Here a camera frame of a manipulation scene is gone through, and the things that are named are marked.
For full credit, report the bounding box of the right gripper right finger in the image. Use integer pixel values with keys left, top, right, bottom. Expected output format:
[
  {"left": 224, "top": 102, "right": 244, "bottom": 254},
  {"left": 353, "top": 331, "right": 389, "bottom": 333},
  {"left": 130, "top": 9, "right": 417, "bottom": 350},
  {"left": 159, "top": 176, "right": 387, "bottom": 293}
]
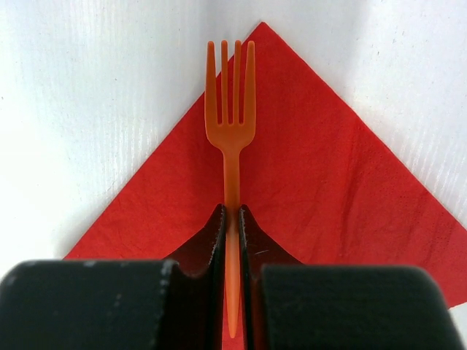
[{"left": 239, "top": 206, "right": 449, "bottom": 349}]

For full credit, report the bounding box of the red paper napkin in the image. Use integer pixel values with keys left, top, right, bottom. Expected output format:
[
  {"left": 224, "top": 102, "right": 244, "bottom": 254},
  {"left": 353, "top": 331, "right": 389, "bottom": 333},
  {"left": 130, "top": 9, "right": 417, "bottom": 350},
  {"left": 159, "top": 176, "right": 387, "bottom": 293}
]
[{"left": 69, "top": 23, "right": 466, "bottom": 306}]

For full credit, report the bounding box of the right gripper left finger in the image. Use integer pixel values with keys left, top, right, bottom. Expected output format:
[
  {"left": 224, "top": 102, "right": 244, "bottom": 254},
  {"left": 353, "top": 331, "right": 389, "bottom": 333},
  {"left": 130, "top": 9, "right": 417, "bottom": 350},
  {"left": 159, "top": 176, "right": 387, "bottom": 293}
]
[{"left": 1, "top": 205, "right": 226, "bottom": 349}]

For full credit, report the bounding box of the orange plastic fork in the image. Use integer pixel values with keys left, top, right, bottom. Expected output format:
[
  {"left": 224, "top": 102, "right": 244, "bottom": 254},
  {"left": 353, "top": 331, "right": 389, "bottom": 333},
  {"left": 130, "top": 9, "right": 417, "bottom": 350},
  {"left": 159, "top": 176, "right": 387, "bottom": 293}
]
[{"left": 204, "top": 40, "right": 256, "bottom": 338}]

